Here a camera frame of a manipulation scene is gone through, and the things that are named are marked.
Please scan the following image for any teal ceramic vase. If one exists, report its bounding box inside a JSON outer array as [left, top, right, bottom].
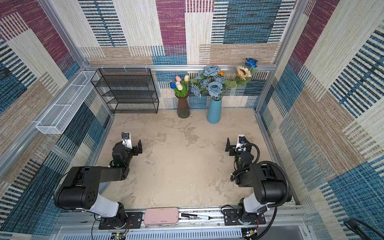
[[207, 97, 222, 124]]

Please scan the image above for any pink ribbed glass vase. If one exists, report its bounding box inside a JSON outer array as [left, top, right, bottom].
[[175, 92, 190, 119]]

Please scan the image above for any blue rose orange flower bouquet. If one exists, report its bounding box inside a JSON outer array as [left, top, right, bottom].
[[190, 65, 237, 98]]

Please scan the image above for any blue artificial tulip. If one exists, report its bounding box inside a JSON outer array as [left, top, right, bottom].
[[170, 82, 177, 90]]

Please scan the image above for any cream artificial daisy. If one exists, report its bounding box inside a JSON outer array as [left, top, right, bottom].
[[235, 66, 253, 85]]

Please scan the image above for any pale blue-white artificial tulip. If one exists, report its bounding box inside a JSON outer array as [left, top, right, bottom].
[[176, 82, 184, 91]]

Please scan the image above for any dark blue artificial rose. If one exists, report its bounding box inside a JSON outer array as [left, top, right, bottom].
[[245, 58, 258, 75]]

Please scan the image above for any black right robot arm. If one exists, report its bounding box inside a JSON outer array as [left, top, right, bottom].
[[221, 135, 292, 226]]

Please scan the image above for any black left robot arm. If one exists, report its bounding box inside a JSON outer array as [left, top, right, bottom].
[[54, 141, 143, 230]]

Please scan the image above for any black white marker pen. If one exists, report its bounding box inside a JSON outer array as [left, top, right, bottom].
[[180, 213, 211, 220]]

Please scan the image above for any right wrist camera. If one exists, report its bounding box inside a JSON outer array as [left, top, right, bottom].
[[235, 135, 249, 152]]

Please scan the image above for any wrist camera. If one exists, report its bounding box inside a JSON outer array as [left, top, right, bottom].
[[235, 135, 249, 152], [122, 132, 133, 149]]

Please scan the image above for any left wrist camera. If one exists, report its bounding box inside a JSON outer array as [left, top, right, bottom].
[[122, 132, 133, 149]]

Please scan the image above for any black wire shelf rack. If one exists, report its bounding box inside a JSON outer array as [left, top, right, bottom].
[[91, 68, 159, 114]]

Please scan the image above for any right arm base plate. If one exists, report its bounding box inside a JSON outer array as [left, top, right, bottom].
[[220, 208, 266, 226]]

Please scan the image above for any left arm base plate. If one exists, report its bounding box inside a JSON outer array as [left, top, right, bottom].
[[99, 212, 143, 230]]

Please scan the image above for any white mesh wall basket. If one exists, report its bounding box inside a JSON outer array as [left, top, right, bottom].
[[36, 71, 95, 135]]

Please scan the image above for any black cable bottom right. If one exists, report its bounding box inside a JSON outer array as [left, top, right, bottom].
[[343, 218, 384, 240]]

